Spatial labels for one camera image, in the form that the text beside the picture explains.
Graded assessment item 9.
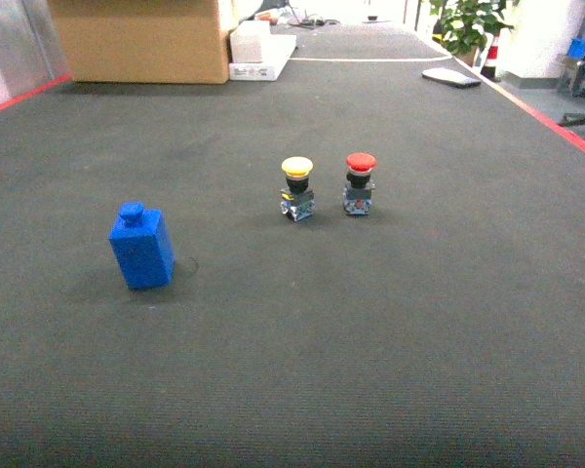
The yellow mushroom push button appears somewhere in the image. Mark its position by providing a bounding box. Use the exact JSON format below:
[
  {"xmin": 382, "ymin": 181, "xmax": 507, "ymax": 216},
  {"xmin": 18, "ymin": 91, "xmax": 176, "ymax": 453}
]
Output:
[{"xmin": 280, "ymin": 156, "xmax": 315, "ymax": 222}]

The small white box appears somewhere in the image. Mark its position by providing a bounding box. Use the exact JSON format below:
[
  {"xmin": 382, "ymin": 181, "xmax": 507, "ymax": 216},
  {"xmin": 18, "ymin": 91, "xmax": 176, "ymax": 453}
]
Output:
[{"xmin": 230, "ymin": 20, "xmax": 271, "ymax": 63}]

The green potted plant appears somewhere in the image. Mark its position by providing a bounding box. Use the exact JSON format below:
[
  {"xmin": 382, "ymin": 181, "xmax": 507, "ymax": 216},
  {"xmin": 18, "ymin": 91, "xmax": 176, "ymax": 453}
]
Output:
[{"xmin": 429, "ymin": 0, "xmax": 514, "ymax": 66}]

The red mushroom push button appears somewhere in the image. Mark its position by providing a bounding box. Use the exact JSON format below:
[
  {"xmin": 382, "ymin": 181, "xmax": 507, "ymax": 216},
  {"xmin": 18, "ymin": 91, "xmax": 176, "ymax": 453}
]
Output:
[{"xmin": 343, "ymin": 152, "xmax": 377, "ymax": 215}]

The large cardboard box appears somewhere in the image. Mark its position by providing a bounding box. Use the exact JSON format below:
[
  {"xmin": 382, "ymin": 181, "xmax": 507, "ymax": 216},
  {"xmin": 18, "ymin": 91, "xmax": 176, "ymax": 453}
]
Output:
[{"xmin": 48, "ymin": 0, "xmax": 238, "ymax": 84}]

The flat white box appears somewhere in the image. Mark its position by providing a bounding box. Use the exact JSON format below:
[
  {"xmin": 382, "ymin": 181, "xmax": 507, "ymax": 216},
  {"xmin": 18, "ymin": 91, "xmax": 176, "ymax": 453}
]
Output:
[{"xmin": 229, "ymin": 35, "xmax": 296, "ymax": 82}]

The blue rectangular plastic part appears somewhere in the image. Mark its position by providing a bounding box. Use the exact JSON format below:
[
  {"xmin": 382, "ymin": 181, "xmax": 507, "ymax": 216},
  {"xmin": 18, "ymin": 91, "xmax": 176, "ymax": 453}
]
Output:
[{"xmin": 108, "ymin": 201, "xmax": 175, "ymax": 290}]

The red white traffic cone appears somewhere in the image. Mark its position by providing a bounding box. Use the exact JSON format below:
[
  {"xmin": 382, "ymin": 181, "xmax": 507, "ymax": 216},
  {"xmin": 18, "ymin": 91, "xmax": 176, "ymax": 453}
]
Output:
[{"xmin": 481, "ymin": 34, "xmax": 499, "ymax": 82}]

